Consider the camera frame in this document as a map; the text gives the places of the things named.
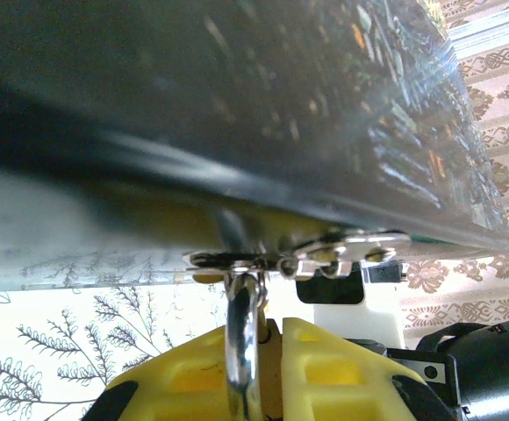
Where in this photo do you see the starry night painted box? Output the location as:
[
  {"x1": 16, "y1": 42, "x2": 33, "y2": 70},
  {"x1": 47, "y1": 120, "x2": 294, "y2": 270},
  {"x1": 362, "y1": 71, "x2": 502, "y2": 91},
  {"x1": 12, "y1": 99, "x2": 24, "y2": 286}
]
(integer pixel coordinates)
[{"x1": 0, "y1": 0, "x2": 509, "y2": 291}]

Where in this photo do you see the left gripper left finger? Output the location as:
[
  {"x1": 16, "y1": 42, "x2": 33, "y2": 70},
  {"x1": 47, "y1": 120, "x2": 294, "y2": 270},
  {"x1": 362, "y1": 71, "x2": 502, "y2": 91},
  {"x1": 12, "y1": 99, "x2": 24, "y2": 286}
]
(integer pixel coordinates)
[{"x1": 80, "y1": 324, "x2": 256, "y2": 421}]

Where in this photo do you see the aluminium frame post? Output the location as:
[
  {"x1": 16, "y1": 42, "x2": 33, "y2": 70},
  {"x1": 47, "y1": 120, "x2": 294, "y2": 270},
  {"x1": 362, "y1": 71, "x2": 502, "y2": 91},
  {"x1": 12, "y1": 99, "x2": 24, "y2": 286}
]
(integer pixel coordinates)
[{"x1": 441, "y1": 0, "x2": 509, "y2": 47}]

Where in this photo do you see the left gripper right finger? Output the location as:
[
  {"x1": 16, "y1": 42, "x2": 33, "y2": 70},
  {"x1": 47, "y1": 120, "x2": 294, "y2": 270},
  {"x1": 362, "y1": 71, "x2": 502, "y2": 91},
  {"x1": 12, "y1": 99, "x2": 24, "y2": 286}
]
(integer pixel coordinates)
[{"x1": 282, "y1": 316, "x2": 454, "y2": 421}]

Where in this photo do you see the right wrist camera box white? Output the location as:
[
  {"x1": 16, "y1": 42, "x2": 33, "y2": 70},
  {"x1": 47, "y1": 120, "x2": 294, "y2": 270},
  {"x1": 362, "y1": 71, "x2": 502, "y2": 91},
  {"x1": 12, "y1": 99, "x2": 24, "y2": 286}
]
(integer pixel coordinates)
[{"x1": 295, "y1": 260, "x2": 405, "y2": 353}]

